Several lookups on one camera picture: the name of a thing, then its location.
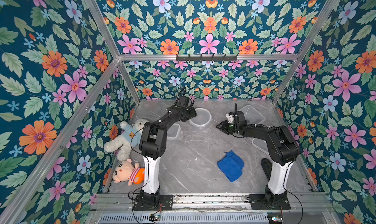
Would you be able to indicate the white ventilation grille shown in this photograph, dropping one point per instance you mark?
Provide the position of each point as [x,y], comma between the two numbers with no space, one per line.
[184,218]

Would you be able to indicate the square clear box lid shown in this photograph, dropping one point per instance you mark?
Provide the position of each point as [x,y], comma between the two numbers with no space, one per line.
[261,145]

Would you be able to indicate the black hook rail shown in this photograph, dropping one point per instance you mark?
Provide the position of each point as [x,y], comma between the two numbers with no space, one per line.
[206,57]

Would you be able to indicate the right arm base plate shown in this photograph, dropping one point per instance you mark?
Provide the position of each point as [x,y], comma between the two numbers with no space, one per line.
[269,201]

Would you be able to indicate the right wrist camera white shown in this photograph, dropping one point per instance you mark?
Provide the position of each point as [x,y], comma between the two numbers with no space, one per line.
[230,118]

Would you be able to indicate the white teddy bear blue shirt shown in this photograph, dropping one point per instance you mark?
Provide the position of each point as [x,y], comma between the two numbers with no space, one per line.
[124,143]

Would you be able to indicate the rectangular clear lunch box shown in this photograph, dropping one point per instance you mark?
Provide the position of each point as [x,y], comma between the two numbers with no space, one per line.
[173,132]

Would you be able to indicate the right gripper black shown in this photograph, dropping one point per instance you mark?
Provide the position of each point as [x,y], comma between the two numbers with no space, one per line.
[226,125]

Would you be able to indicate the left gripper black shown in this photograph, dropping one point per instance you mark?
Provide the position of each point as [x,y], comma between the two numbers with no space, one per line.
[193,114]

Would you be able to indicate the blue cleaning cloth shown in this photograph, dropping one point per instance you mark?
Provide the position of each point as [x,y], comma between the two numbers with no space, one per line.
[231,166]

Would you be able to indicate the pink doll orange outfit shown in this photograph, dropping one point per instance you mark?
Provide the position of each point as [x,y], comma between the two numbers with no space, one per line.
[128,172]

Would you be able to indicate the round clear lunch box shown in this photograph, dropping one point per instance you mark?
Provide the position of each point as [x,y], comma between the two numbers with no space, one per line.
[202,120]

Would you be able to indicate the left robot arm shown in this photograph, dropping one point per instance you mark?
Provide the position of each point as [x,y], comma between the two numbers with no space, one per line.
[153,145]

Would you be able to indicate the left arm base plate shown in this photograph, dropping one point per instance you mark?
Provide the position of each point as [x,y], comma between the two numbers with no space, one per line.
[148,202]

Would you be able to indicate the aluminium front rail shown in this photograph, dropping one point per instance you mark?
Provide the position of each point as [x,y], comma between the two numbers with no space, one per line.
[201,202]

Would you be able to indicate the square clear lunch box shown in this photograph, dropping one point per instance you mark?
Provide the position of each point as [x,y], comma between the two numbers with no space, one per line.
[252,115]

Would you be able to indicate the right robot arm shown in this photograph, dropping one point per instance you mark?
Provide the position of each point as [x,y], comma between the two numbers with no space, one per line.
[282,150]

